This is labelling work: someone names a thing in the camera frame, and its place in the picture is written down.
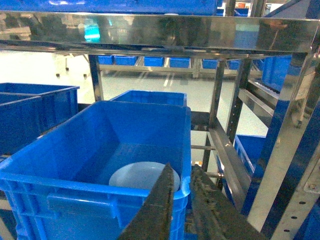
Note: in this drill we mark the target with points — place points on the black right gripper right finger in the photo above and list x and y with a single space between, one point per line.
215 217

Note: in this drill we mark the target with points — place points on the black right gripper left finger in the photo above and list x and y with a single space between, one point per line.
153 220

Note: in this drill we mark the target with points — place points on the blue crate on shelf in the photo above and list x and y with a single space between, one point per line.
58 186

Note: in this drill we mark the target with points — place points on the blue crate left shelf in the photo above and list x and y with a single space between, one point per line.
28 110

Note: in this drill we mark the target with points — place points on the stainless steel shelf rack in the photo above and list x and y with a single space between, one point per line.
260 141

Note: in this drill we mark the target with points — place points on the blue crate behind front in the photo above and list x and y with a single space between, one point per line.
152 97

